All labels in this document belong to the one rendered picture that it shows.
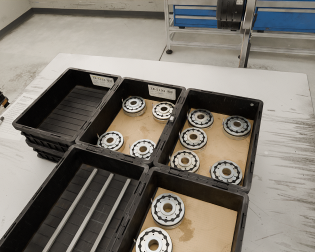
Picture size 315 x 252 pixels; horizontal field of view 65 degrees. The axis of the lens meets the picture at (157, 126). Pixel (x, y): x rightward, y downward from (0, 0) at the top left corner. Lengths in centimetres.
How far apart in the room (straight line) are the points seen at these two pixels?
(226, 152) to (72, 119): 67
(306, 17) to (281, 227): 217
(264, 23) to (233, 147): 198
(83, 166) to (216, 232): 52
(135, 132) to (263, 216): 57
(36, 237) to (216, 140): 69
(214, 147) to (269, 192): 26
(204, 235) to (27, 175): 79
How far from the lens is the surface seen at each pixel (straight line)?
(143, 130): 101
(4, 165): 132
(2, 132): 148
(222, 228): 81
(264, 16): 276
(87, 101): 122
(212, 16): 277
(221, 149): 95
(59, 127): 114
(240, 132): 97
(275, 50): 292
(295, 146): 120
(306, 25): 285
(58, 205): 92
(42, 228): 91
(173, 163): 86
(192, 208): 82
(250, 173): 79
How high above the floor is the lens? 158
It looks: 48 degrees down
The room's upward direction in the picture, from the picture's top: 7 degrees counter-clockwise
